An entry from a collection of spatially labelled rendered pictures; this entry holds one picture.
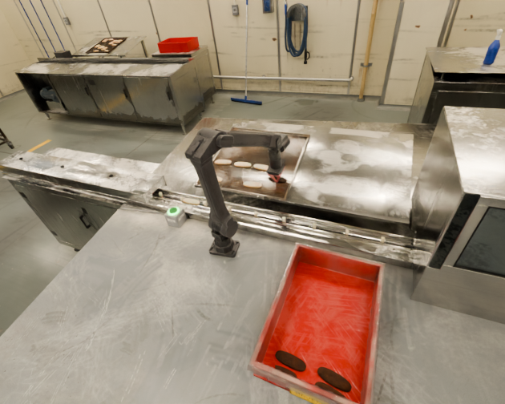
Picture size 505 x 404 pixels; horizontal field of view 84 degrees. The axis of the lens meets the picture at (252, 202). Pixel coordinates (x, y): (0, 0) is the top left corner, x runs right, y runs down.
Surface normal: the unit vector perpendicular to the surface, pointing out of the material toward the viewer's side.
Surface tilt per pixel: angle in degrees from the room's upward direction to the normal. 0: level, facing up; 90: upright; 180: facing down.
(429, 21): 90
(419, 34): 90
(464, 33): 90
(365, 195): 10
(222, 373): 0
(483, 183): 0
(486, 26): 90
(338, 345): 0
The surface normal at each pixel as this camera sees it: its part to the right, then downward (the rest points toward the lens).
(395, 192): -0.16, -0.63
